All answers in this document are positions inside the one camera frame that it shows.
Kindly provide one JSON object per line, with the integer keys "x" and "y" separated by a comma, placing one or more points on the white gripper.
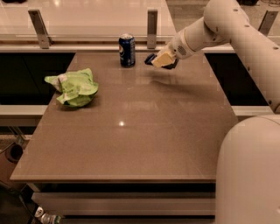
{"x": 177, "y": 49}

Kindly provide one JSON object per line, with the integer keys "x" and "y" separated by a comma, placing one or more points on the blue rxbar blueberry bar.
{"x": 152, "y": 56}

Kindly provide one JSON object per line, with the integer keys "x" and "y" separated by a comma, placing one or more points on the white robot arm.
{"x": 248, "y": 169}

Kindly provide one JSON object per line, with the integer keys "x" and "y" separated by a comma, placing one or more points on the blue pepsi can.
{"x": 127, "y": 50}

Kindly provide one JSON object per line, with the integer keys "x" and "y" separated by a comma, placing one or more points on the green crumpled chip bag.
{"x": 77, "y": 88}

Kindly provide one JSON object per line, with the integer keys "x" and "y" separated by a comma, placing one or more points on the grey drawer front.
{"x": 124, "y": 203}

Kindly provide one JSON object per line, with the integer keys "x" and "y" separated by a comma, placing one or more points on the dark round stool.
{"x": 14, "y": 153}

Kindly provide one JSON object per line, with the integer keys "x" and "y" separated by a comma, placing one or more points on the cans under table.
{"x": 46, "y": 218}

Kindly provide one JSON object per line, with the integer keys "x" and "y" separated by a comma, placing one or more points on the middle metal railing bracket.
{"x": 152, "y": 26}

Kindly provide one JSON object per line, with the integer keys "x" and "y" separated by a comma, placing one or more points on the metal railing bracket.
{"x": 152, "y": 26}
{"x": 267, "y": 22}
{"x": 44, "y": 40}

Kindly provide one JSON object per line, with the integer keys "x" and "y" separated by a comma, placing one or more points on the right metal railing bracket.
{"x": 267, "y": 22}

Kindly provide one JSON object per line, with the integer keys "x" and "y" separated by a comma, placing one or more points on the left metal railing bracket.
{"x": 44, "y": 40}

